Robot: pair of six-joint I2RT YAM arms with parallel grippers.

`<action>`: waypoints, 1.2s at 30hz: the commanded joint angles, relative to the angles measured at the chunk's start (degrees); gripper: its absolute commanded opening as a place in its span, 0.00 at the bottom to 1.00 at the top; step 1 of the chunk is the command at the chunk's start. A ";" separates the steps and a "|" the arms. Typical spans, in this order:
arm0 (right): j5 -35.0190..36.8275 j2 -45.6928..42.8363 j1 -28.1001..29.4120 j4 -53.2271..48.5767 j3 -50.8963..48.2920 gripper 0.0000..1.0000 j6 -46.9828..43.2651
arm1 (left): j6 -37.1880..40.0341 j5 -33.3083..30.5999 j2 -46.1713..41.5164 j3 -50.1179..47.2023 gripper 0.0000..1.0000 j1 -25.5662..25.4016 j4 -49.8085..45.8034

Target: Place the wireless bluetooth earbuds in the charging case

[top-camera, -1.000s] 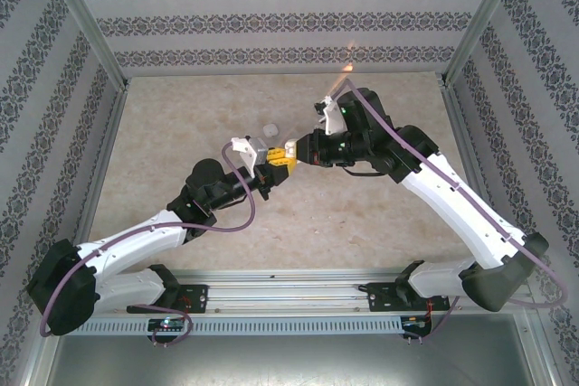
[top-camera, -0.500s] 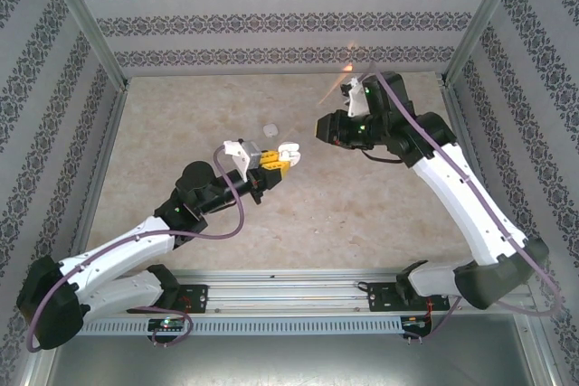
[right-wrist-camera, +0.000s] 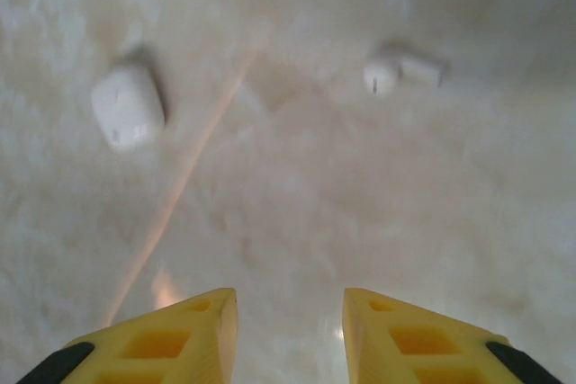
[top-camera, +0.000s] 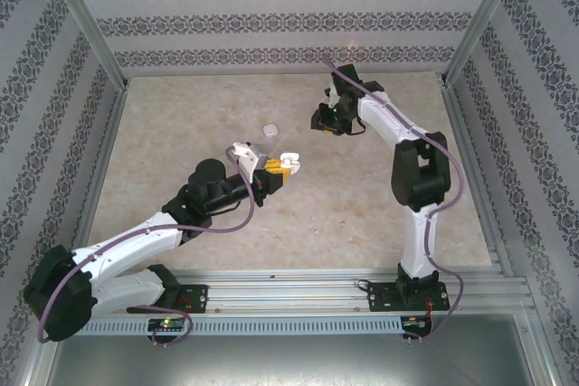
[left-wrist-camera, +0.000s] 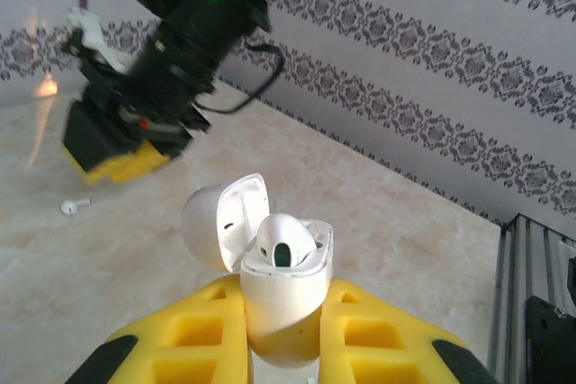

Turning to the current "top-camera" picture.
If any round white charging case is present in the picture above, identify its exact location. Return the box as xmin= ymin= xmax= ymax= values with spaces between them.
xmin=278 ymin=152 xmax=302 ymax=175

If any grey metal sheet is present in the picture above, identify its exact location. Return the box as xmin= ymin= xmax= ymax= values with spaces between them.
xmin=44 ymin=313 xmax=553 ymax=386

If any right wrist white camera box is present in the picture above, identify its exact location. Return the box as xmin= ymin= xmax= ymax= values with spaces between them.
xmin=323 ymin=82 xmax=340 ymax=109

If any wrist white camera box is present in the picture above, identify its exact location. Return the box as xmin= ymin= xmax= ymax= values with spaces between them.
xmin=323 ymin=82 xmax=340 ymax=109
xmin=229 ymin=141 xmax=271 ymax=173

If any left wrist thin black cable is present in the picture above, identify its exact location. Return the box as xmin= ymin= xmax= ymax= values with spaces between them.
xmin=212 ymin=202 xmax=248 ymax=216

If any wrist thin black cable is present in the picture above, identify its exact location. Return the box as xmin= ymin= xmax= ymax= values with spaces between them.
xmin=212 ymin=202 xmax=248 ymax=216
xmin=347 ymin=114 xmax=368 ymax=137

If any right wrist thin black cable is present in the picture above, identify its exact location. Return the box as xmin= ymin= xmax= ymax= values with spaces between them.
xmin=347 ymin=114 xmax=368 ymax=137

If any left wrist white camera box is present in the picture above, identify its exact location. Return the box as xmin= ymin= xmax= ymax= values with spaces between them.
xmin=229 ymin=141 xmax=271 ymax=173

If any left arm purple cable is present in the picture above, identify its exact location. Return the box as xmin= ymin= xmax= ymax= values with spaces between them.
xmin=38 ymin=150 xmax=255 ymax=346

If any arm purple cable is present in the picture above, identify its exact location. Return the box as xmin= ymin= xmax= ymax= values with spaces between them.
xmin=320 ymin=54 xmax=467 ymax=343
xmin=38 ymin=150 xmax=255 ymax=346

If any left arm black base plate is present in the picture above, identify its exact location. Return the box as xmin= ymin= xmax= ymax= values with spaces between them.
xmin=148 ymin=284 xmax=210 ymax=315

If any aluminium mounting rail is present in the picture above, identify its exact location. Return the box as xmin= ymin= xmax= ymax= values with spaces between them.
xmin=90 ymin=268 xmax=531 ymax=315

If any aluminium table side rail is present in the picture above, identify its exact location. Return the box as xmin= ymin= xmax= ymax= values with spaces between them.
xmin=441 ymin=85 xmax=517 ymax=277
xmin=62 ymin=87 xmax=130 ymax=281

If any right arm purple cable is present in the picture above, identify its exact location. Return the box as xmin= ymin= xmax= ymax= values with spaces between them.
xmin=320 ymin=54 xmax=467 ymax=343

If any grey slotted cable duct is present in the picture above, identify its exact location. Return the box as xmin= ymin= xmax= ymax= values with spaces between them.
xmin=85 ymin=316 xmax=403 ymax=336

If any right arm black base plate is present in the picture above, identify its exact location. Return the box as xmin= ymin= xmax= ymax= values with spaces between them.
xmin=366 ymin=281 xmax=451 ymax=314

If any aluminium frame post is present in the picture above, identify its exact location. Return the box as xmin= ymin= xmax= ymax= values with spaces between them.
xmin=441 ymin=0 xmax=530 ymax=87
xmin=38 ymin=0 xmax=130 ymax=91

